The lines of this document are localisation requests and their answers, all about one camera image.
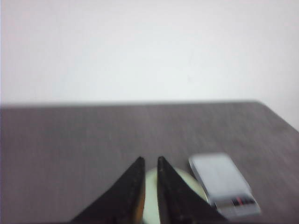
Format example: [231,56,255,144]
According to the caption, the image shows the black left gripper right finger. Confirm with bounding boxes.
[157,156,228,224]

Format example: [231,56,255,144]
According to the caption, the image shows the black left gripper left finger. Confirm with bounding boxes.
[71,157,145,224]

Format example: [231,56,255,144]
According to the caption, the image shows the light green oval plate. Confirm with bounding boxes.
[143,168,207,224]

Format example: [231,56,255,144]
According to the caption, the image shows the silver digital kitchen scale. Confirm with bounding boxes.
[189,153,261,219]

